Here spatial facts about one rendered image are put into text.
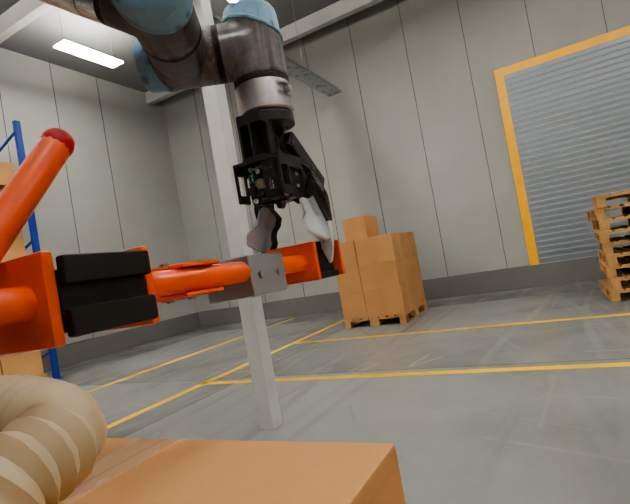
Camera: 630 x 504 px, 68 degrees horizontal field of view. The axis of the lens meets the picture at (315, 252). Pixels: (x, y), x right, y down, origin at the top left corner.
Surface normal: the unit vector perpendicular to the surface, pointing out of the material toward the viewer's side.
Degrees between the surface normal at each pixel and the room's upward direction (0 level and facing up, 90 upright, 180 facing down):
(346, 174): 90
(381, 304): 90
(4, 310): 102
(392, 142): 90
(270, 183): 90
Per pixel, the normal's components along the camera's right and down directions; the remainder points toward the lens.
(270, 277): 0.87, -0.18
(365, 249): -0.47, 0.06
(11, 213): 0.75, -0.29
